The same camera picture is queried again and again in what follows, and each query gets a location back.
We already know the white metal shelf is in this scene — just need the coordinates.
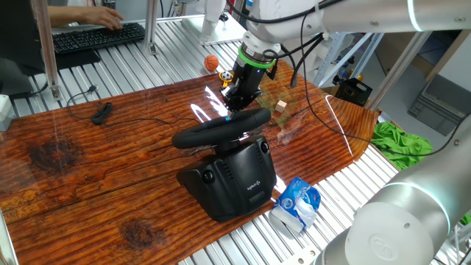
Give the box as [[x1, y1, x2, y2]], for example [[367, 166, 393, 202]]
[[312, 32, 386, 88]]

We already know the small orange basketball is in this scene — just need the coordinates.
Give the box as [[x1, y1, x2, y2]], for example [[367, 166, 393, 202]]
[[203, 54, 220, 72]]

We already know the aluminium frame post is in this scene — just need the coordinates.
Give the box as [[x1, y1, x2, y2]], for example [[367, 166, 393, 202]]
[[364, 31, 433, 111], [143, 0, 159, 56], [32, 0, 63, 102]]

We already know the person bare hand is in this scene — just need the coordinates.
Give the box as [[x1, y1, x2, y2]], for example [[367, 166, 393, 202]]
[[79, 5, 125, 31]]

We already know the black racing steering wheel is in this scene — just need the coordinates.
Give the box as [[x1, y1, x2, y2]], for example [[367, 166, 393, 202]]
[[175, 134, 277, 223]]

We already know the black keyboard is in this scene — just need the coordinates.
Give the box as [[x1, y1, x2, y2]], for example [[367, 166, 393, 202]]
[[51, 22, 146, 55]]

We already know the thin black wheel cable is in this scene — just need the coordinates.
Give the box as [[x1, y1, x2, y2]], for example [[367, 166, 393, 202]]
[[65, 84, 202, 128]]

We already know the person bare forearm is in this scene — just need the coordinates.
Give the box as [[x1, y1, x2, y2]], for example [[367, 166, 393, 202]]
[[47, 5, 84, 29]]

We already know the white stand plate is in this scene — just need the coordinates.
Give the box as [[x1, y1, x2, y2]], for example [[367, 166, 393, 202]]
[[180, 0, 247, 47]]

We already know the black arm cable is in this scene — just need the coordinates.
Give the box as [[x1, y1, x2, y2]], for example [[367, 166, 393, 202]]
[[226, 0, 471, 158]]

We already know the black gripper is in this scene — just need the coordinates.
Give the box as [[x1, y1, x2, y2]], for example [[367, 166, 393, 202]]
[[220, 60, 273, 113]]

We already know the green cloth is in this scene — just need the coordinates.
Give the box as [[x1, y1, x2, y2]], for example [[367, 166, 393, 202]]
[[369, 121, 471, 226]]

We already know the black plastic crate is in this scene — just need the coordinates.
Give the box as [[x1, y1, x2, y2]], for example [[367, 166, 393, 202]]
[[333, 77, 373, 107]]

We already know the wood pattern table mat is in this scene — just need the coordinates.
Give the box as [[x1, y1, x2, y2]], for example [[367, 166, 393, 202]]
[[0, 60, 380, 265]]

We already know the black desk pad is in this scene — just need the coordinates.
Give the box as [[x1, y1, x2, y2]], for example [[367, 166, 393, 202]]
[[54, 47, 102, 71]]

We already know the grey plastic crate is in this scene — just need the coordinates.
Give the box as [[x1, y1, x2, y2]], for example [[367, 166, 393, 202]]
[[407, 73, 471, 137]]

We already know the black monitor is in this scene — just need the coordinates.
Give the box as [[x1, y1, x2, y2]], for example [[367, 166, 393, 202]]
[[0, 0, 49, 97]]

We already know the blue tissue pack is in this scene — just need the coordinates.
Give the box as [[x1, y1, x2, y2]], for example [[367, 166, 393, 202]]
[[270, 176, 322, 235]]

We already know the black steering wheel blue stripe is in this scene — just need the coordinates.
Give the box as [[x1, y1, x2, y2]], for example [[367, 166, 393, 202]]
[[171, 107, 272, 150]]

